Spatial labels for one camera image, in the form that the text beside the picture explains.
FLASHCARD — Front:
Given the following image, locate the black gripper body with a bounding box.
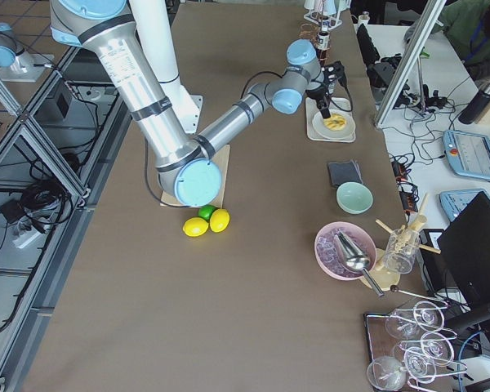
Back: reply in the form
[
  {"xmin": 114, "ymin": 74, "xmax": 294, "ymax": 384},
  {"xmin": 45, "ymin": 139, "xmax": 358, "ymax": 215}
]
[{"xmin": 305, "ymin": 81, "xmax": 330, "ymax": 102}]

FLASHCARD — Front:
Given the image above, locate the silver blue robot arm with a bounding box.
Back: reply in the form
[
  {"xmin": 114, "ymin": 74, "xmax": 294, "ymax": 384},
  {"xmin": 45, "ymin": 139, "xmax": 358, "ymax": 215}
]
[{"xmin": 50, "ymin": 0, "xmax": 329, "ymax": 207}]

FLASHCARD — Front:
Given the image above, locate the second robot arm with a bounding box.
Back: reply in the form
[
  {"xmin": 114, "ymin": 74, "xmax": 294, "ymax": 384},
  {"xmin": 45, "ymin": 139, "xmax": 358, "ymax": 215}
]
[{"xmin": 0, "ymin": 22, "xmax": 44, "ymax": 82}]

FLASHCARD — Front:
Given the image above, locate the cream serving tray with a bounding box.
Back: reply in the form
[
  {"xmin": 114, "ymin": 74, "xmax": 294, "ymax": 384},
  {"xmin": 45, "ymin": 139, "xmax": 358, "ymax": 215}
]
[{"xmin": 305, "ymin": 98, "xmax": 356, "ymax": 143}]

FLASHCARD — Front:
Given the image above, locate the tea bottle in rack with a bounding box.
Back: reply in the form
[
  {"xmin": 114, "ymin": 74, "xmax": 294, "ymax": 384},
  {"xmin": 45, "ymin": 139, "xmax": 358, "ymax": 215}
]
[{"xmin": 316, "ymin": 25, "xmax": 330, "ymax": 60}]

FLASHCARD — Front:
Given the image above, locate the white round plate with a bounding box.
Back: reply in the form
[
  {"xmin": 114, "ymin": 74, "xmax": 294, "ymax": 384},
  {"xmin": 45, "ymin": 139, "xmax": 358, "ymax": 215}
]
[{"xmin": 312, "ymin": 109, "xmax": 355, "ymax": 139}]

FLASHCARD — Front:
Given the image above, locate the grey folded cloth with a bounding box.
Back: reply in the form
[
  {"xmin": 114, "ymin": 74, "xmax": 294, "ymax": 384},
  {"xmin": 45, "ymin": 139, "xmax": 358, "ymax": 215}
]
[{"xmin": 327, "ymin": 160, "xmax": 363, "ymax": 187}]

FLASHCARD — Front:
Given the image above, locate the mint green bowl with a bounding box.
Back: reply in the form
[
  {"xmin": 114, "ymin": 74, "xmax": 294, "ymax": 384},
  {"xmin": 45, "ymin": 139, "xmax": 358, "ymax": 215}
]
[{"xmin": 336, "ymin": 182, "xmax": 373, "ymax": 215}]

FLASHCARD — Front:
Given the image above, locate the wooden cutting board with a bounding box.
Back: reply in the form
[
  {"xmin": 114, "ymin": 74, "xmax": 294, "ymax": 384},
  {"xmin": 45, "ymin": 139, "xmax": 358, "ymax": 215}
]
[{"xmin": 160, "ymin": 144, "xmax": 231, "ymax": 208}]

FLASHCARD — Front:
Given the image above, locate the pink bowl with ice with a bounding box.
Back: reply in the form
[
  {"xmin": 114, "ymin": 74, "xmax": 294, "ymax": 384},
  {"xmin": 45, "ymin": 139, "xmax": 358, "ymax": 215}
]
[{"xmin": 314, "ymin": 221, "xmax": 376, "ymax": 281}]

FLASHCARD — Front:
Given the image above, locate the metal ice scoop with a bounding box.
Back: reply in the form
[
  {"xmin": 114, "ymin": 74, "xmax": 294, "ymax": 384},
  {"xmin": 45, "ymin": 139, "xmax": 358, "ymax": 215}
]
[{"xmin": 336, "ymin": 230, "xmax": 384, "ymax": 297}]

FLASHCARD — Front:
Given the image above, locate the clear glass mug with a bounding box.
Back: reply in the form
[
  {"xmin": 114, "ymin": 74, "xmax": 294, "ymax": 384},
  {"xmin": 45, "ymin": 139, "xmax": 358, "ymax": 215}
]
[{"xmin": 382, "ymin": 228, "xmax": 420, "ymax": 274}]

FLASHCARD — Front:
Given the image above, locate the blue teach pendant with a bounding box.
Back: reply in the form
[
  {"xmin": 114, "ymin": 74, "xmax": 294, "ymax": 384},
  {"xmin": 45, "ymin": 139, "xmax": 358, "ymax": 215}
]
[
  {"xmin": 442, "ymin": 130, "xmax": 490, "ymax": 181},
  {"xmin": 439, "ymin": 188, "xmax": 488, "ymax": 222}
]

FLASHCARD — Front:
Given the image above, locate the yellow lemon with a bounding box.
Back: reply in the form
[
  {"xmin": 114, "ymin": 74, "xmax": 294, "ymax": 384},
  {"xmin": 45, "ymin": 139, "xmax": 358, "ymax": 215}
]
[
  {"xmin": 182, "ymin": 216, "xmax": 209, "ymax": 238},
  {"xmin": 209, "ymin": 208, "xmax": 230, "ymax": 233}
]

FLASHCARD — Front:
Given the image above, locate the green lime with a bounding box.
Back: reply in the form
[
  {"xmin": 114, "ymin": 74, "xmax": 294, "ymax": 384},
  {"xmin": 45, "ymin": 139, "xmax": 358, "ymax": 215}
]
[{"xmin": 198, "ymin": 204, "xmax": 217, "ymax": 221}]

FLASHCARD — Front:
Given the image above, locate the black water bottle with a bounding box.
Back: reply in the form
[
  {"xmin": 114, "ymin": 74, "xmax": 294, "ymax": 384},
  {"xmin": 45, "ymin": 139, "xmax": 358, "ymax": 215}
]
[{"xmin": 458, "ymin": 79, "xmax": 490, "ymax": 125}]

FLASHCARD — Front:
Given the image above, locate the person in green jacket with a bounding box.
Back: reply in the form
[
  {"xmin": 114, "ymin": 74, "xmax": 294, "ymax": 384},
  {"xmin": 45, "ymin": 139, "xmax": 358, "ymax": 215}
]
[{"xmin": 439, "ymin": 1, "xmax": 490, "ymax": 81}]

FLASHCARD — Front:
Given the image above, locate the black monitor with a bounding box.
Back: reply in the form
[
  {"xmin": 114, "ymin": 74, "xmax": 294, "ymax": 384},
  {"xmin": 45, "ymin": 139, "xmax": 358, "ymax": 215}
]
[{"xmin": 439, "ymin": 192, "xmax": 490, "ymax": 305}]

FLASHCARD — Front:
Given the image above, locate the wine glass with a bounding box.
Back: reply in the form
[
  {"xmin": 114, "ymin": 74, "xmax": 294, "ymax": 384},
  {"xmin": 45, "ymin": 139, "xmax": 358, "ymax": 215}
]
[
  {"xmin": 420, "ymin": 332, "xmax": 454, "ymax": 366},
  {"xmin": 366, "ymin": 355, "xmax": 407, "ymax": 391},
  {"xmin": 412, "ymin": 301, "xmax": 444, "ymax": 332},
  {"xmin": 385, "ymin": 309, "xmax": 420, "ymax": 340},
  {"xmin": 403, "ymin": 347, "xmax": 437, "ymax": 384}
]

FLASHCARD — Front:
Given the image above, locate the braided ring pastry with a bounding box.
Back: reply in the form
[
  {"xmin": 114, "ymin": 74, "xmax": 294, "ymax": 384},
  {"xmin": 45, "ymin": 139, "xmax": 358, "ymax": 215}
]
[{"xmin": 323, "ymin": 114, "xmax": 346, "ymax": 131}]

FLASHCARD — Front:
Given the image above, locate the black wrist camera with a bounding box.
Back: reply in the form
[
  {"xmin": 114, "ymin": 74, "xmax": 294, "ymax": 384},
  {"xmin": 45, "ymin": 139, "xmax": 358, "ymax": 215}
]
[{"xmin": 323, "ymin": 60, "xmax": 348, "ymax": 88}]

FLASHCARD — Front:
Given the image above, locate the copper wire bottle rack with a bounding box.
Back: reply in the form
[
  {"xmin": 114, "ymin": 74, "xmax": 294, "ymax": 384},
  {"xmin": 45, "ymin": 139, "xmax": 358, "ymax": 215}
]
[{"xmin": 299, "ymin": 23, "xmax": 330, "ymax": 66}]

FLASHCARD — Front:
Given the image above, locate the white wire cup rack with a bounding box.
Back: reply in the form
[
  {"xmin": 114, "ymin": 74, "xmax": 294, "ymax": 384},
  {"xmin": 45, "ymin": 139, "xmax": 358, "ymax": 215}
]
[{"xmin": 304, "ymin": 0, "xmax": 345, "ymax": 29}]

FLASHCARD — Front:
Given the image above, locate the aluminium frame post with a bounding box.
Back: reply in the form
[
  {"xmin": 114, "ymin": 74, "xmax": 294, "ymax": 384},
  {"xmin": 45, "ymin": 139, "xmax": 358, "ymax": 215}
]
[{"xmin": 374, "ymin": 0, "xmax": 446, "ymax": 128}]

